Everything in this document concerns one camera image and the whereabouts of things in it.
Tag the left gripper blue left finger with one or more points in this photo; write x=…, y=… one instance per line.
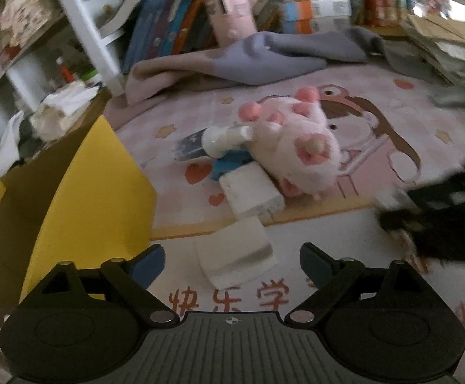
x=127, y=282

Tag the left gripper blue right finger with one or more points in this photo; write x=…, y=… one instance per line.
x=335, y=280

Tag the white power adapter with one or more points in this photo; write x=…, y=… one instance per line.
x=236, y=254

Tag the white charger block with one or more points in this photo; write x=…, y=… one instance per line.
x=250, y=192

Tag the pink plush pig toy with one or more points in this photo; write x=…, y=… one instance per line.
x=293, y=142

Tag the blue wrapper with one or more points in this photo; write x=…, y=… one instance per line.
x=231, y=161

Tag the dark spray bottle white cap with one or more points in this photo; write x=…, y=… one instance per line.
x=213, y=142

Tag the yellow cardboard box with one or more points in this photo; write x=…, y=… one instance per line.
x=84, y=200

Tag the pink cartoon table mat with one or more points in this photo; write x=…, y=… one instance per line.
x=389, y=132

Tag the stack of papers and books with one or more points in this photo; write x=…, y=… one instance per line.
x=440, y=46

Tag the white tissue pack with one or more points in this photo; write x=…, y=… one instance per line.
x=60, y=110

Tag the grey purple cloth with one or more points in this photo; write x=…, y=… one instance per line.
x=259, y=59

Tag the orange blue white box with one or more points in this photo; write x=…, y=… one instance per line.
x=315, y=16

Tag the pink floral ornament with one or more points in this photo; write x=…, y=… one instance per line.
x=21, y=19

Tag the pink cylindrical box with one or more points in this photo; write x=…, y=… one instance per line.
x=231, y=20

